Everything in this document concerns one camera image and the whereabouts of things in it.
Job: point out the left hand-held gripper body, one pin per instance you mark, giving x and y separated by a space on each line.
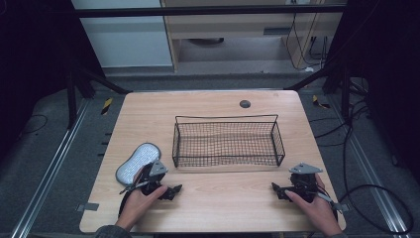
157 169

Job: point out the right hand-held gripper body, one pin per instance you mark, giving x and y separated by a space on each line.
302 183

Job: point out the grey eye mask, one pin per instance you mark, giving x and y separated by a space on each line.
137 162

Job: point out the person's left hand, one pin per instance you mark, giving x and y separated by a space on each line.
138 206

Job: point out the person's right hand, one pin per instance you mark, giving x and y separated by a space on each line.
318 211

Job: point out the grey tape patch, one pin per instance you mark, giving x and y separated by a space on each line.
87 207

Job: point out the yellow black tape strip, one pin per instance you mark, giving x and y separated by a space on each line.
319 103
106 106

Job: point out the grey round table grommet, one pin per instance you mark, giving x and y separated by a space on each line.
245 104

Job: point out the black metal stand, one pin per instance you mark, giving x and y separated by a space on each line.
345 92
71 95

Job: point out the white cabinet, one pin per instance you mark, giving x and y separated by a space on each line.
128 43

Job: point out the dark curtain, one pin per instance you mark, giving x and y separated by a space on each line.
29 66
393 66

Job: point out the light wooden desk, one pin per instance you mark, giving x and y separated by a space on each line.
231 24

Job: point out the black horizontal bar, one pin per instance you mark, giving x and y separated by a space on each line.
198 11

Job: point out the aluminium floor rail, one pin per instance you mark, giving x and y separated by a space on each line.
46 175
369 172

